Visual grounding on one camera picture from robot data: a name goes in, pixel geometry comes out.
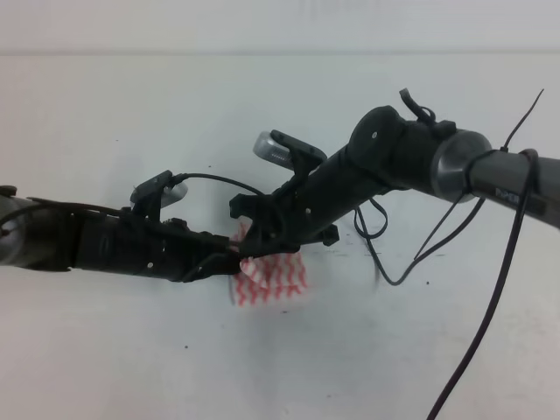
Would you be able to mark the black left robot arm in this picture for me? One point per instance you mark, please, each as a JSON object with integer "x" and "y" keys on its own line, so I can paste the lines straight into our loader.
{"x": 44, "y": 235}

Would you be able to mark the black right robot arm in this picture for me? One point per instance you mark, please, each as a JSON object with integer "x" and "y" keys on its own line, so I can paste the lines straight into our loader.
{"x": 385, "y": 153}

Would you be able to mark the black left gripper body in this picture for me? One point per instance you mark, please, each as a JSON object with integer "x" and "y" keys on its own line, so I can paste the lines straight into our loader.
{"x": 132, "y": 245}

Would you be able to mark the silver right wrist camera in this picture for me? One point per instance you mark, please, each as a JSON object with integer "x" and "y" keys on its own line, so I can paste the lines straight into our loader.
{"x": 290, "y": 153}

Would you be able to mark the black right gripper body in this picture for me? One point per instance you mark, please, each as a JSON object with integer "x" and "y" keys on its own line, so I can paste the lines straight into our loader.
{"x": 299, "y": 220}

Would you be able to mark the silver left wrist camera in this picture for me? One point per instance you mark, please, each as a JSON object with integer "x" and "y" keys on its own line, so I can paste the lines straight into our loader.
{"x": 163, "y": 190}

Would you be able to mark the pink white wavy towel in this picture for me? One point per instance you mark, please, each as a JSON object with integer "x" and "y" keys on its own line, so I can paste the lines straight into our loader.
{"x": 278, "y": 279}

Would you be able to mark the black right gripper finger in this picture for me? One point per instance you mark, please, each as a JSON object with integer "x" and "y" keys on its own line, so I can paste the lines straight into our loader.
{"x": 250, "y": 206}
{"x": 257, "y": 242}

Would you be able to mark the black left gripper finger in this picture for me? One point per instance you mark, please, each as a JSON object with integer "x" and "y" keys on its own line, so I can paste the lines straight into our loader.
{"x": 205, "y": 242}
{"x": 216, "y": 264}

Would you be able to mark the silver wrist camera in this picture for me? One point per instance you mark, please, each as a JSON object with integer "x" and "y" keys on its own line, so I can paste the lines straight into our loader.
{"x": 163, "y": 190}
{"x": 290, "y": 153}

